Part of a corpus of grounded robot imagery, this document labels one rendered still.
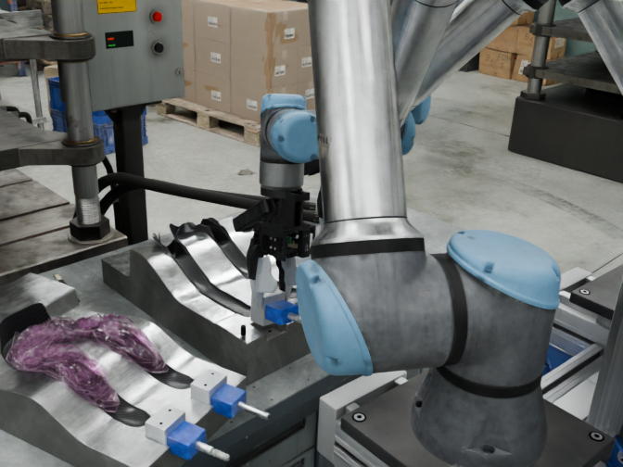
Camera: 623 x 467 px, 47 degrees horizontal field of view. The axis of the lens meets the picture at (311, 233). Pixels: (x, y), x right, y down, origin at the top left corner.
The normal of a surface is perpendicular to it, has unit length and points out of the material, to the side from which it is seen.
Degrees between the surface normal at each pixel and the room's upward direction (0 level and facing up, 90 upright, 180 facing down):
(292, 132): 79
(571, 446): 0
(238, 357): 90
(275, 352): 90
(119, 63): 90
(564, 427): 0
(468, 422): 72
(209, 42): 99
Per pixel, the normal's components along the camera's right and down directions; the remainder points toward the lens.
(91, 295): 0.04, -0.91
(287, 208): -0.71, 0.13
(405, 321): 0.22, 0.04
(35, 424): -0.48, 0.35
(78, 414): 0.45, -0.69
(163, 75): 0.70, 0.33
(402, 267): 0.49, -0.09
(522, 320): 0.17, 0.40
